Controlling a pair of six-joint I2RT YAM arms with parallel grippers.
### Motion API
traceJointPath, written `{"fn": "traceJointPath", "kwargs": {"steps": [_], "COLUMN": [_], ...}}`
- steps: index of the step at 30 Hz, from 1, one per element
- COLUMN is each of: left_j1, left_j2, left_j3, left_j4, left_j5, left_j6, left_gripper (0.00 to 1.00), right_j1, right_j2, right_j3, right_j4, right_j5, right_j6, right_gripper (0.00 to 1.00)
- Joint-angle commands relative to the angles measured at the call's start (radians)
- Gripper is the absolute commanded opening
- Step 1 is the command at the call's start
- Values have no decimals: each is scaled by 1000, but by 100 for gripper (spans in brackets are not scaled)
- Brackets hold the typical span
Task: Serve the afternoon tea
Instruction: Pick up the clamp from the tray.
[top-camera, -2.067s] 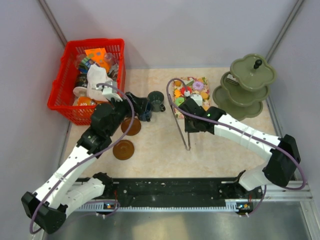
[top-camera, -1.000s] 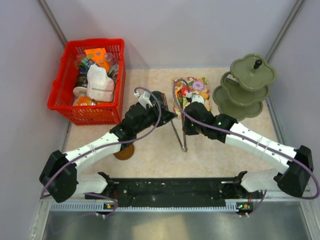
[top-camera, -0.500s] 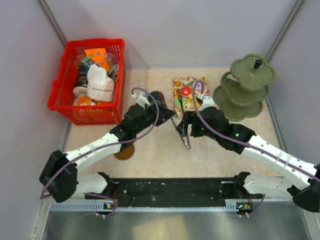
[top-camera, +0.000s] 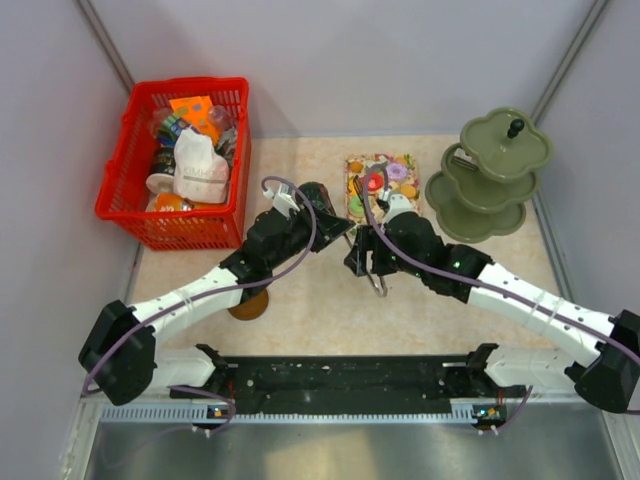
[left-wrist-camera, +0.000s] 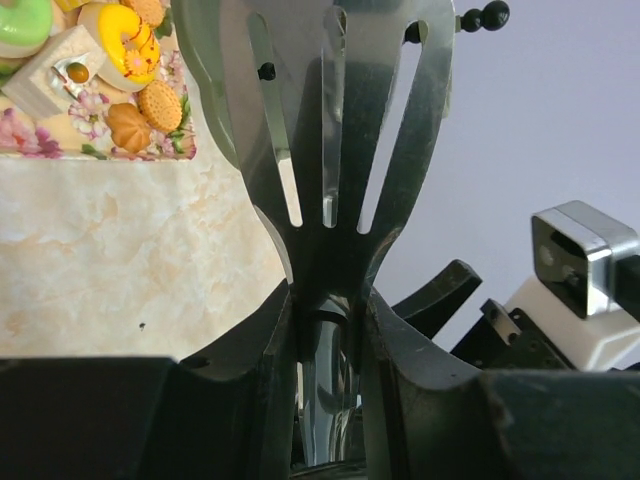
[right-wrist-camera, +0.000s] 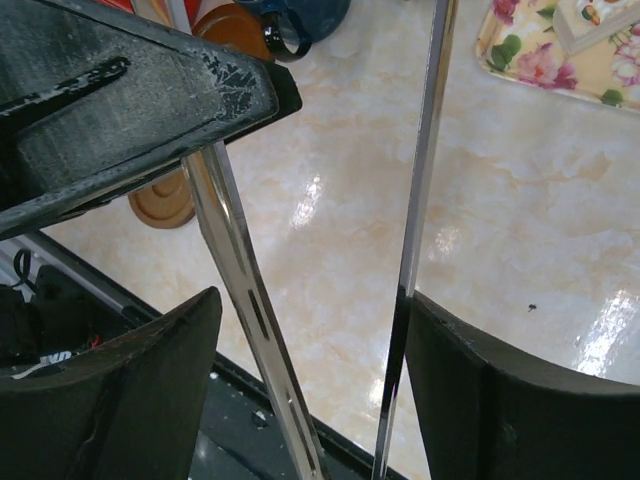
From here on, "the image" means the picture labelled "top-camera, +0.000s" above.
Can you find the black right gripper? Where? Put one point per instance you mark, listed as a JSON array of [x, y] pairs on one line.
[[367, 239]]

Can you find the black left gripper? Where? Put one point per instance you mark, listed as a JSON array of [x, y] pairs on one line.
[[328, 227]]

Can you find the stainless steel food tongs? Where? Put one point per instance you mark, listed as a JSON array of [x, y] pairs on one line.
[[377, 283]]

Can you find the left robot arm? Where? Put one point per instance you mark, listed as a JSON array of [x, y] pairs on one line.
[[123, 353]]

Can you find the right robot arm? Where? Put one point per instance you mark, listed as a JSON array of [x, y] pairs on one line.
[[596, 354]]

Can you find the dark green mug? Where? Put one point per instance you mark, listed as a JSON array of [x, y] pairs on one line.
[[318, 195]]

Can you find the green frosted donut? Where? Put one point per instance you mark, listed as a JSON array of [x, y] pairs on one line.
[[355, 207]]

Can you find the red round donut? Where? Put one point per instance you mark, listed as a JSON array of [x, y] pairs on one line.
[[374, 183]]

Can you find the round tan cracker biscuit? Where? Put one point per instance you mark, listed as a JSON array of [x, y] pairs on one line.
[[409, 191]]

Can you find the purple frosted donut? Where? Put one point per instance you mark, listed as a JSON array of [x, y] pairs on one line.
[[397, 171]]

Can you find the floral rectangular serving tray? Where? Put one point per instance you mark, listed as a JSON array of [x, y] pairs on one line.
[[378, 162]]

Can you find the brown wooden coaster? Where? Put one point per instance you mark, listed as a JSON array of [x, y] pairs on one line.
[[252, 308]]

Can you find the chocolate cake slice with cherry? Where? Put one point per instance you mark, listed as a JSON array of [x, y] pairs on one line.
[[464, 163]]

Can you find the green three-tier dessert stand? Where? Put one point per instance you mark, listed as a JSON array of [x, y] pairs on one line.
[[509, 150]]

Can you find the white cloth bag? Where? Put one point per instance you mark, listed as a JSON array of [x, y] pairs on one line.
[[201, 175]]

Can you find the orange dotted box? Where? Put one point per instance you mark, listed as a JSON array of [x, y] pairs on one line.
[[195, 110]]

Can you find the black cylindrical can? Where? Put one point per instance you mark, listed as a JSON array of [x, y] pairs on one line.
[[163, 161]]

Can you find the red plastic basket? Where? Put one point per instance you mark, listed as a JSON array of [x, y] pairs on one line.
[[145, 205]]

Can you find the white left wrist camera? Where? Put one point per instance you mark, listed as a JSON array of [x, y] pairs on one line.
[[282, 199]]

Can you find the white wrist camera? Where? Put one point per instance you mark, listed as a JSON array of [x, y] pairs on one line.
[[393, 205], [282, 199]]

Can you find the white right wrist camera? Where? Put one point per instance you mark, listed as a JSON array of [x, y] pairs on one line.
[[393, 205]]

